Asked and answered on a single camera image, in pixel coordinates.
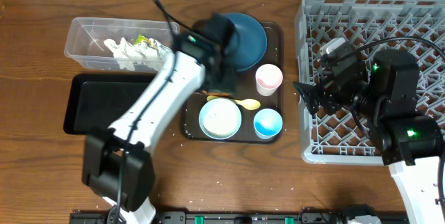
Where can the black waste tray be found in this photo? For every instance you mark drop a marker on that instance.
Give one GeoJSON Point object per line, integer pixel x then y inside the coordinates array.
{"type": "Point", "coordinates": [97, 99]}

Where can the yellow plastic spoon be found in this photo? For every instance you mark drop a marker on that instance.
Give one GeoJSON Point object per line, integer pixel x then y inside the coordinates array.
{"type": "Point", "coordinates": [249, 104]}

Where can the clear plastic bin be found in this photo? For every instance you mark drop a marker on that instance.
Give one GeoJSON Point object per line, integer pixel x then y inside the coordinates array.
{"type": "Point", "coordinates": [85, 40]}

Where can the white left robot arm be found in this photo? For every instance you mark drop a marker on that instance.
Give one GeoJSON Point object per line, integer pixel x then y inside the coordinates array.
{"type": "Point", "coordinates": [117, 161]}

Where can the orange carrot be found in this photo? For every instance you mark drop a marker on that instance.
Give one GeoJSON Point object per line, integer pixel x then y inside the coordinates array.
{"type": "Point", "coordinates": [220, 94]}

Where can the dark blue plate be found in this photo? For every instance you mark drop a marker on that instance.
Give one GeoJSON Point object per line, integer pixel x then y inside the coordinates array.
{"type": "Point", "coordinates": [248, 43]}

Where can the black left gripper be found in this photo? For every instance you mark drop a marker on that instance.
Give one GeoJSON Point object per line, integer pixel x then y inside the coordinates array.
{"type": "Point", "coordinates": [229, 87]}

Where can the pink cup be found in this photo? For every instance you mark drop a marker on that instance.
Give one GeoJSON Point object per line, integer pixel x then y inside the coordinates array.
{"type": "Point", "coordinates": [268, 78]}

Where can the light blue rice bowl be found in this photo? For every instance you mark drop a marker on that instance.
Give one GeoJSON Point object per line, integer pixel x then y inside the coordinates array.
{"type": "Point", "coordinates": [220, 119]}

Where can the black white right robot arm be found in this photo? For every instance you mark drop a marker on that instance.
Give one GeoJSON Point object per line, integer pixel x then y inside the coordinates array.
{"type": "Point", "coordinates": [410, 143]}

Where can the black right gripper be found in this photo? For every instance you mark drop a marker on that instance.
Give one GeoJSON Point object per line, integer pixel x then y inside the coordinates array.
{"type": "Point", "coordinates": [310, 96]}

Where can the green snack wrapper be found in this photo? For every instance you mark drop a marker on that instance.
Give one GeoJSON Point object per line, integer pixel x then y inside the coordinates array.
{"type": "Point", "coordinates": [150, 42]}

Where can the small blue cup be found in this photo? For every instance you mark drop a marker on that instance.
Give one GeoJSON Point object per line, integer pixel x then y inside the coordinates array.
{"type": "Point", "coordinates": [267, 123]}

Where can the white tissue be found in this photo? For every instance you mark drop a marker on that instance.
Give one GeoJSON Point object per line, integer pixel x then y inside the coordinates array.
{"type": "Point", "coordinates": [127, 54]}

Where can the grey dishwasher rack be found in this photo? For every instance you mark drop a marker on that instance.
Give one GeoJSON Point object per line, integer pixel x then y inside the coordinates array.
{"type": "Point", "coordinates": [335, 139]}

